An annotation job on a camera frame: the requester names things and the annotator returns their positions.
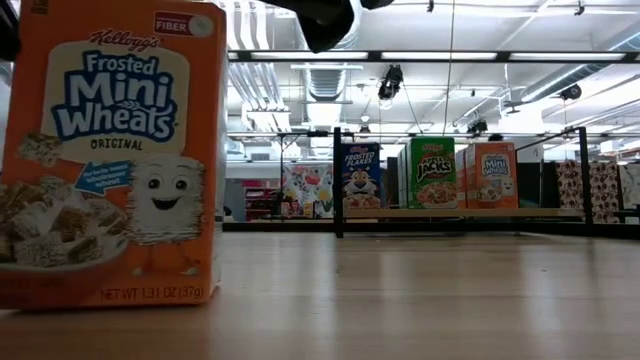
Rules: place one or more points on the red storage shelf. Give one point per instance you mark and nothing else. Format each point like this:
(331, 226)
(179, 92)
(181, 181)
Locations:
(255, 200)

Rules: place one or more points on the silver ceiling ventilation duct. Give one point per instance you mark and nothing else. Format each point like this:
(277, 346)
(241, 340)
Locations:
(325, 85)

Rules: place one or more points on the black aluminium rig frame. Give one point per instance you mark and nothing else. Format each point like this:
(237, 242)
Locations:
(280, 226)

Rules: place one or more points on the black overhead camera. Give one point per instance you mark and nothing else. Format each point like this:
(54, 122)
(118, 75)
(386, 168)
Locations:
(390, 82)
(570, 92)
(477, 126)

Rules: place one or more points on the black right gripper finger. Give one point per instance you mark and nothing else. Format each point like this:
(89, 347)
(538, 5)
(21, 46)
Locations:
(325, 20)

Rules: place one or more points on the black divider panel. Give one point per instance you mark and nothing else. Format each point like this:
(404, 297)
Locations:
(532, 185)

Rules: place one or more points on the blue Frosted Flakes cereal box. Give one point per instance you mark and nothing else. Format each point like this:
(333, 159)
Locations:
(361, 170)

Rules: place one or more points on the black background station frame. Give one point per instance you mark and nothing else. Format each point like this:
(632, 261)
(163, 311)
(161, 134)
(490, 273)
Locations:
(317, 133)

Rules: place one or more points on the floral patterned curtain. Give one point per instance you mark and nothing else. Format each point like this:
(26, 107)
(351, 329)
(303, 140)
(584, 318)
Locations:
(307, 190)

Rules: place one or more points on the LED light bar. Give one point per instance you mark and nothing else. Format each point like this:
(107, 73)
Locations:
(440, 55)

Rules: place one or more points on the brown patterned curtain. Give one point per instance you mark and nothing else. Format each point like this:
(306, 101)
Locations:
(567, 190)

